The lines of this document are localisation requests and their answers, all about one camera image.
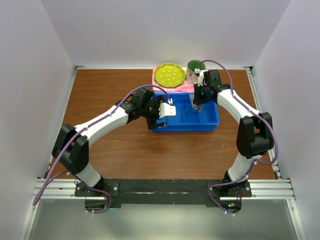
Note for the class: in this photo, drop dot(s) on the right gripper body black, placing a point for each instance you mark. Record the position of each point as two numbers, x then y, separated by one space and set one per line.
201 95

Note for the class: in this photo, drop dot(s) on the blue plastic divided bin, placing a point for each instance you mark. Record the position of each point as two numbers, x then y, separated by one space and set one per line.
187 119

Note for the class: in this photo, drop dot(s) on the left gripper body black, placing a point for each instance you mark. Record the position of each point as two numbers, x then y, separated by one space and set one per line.
150 111

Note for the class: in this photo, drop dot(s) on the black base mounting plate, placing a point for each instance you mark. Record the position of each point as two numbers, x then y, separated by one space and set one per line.
114 193

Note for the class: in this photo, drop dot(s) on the cream mug green inside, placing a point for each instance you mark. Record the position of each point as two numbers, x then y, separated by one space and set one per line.
190 76

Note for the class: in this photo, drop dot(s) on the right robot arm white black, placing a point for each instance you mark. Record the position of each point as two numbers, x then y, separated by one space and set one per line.
254 138

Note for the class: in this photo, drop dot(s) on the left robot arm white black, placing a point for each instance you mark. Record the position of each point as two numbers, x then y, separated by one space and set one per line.
73 143

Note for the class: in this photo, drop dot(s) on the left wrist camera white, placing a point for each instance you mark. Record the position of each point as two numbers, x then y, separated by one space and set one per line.
166 110

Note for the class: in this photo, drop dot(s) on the grey sock black stripes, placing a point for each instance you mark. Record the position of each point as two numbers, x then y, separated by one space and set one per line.
195 107

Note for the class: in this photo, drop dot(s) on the pink folded cloth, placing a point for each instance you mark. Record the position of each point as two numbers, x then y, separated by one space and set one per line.
184 88

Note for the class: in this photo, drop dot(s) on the yellow-green dotted plate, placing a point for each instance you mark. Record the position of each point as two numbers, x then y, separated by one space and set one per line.
169 75

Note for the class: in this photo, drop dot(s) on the aluminium frame rail front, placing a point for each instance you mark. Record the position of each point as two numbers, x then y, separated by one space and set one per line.
59 190

